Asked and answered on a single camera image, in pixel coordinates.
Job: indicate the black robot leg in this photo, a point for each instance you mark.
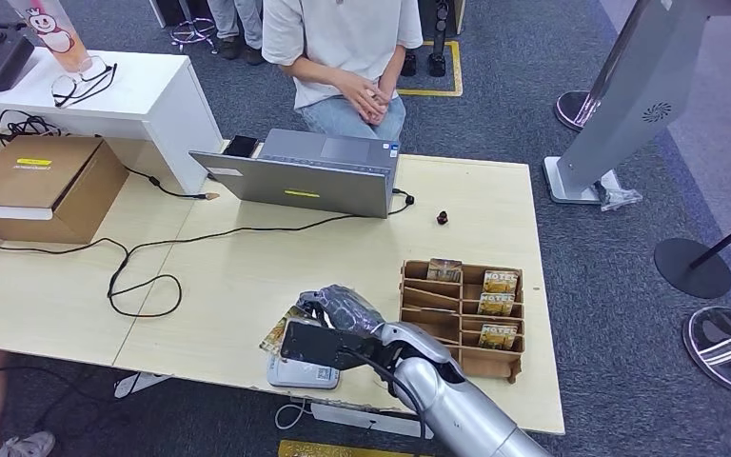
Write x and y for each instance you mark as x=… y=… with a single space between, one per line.
x=439 y=38
x=409 y=65

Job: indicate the grey card reader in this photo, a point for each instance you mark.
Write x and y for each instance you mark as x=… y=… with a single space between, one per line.
x=302 y=377

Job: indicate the black smartphone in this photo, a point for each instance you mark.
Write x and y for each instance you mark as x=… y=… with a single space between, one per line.
x=241 y=146

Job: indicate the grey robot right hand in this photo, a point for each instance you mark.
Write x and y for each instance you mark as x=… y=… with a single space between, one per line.
x=346 y=309

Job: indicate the cartoon printed drink cup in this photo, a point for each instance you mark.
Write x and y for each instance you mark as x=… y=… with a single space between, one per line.
x=56 y=35

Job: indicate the black stanchion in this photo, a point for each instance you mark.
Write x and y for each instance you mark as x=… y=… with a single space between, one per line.
x=693 y=268

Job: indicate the person's right forearm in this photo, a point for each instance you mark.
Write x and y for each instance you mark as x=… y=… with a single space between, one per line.
x=321 y=75

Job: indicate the chrome stanchion base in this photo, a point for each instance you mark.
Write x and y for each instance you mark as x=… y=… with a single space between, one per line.
x=728 y=350

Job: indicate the yellow floor tape marking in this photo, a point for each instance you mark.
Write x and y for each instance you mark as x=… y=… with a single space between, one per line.
x=457 y=69

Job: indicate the person's right hand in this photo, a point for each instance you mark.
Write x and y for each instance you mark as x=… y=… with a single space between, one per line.
x=362 y=94

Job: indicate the person's left forearm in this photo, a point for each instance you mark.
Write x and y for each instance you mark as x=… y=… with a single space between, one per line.
x=392 y=69

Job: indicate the ID card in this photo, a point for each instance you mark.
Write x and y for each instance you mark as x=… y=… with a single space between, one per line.
x=274 y=334

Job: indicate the person's left hand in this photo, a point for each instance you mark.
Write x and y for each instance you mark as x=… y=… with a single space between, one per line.
x=389 y=99

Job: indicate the clear plastic wrapper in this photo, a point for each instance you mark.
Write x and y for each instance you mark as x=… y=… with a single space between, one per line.
x=621 y=198

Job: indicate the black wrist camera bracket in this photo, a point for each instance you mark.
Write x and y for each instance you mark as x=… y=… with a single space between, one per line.
x=315 y=344

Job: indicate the silver laptop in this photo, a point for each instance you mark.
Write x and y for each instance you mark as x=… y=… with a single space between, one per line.
x=296 y=183

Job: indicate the cardboard card organizer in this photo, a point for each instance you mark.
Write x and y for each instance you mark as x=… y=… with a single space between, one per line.
x=428 y=296

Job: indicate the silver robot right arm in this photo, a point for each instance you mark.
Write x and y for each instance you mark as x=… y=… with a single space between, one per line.
x=460 y=410

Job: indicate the silver kiosk stand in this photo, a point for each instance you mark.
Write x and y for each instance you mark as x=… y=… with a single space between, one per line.
x=630 y=107

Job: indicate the chrome stanchion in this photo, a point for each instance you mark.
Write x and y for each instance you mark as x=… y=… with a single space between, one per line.
x=570 y=107

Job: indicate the small black knob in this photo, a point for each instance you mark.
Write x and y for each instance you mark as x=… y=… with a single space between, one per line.
x=442 y=218

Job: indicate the black framed eyeglasses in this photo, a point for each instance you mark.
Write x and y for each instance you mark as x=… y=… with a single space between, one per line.
x=94 y=66

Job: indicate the white desk shelf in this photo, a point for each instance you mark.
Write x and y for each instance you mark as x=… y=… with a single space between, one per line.
x=151 y=107

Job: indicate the brown cardboard box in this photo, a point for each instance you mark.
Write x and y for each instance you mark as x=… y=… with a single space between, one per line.
x=37 y=176

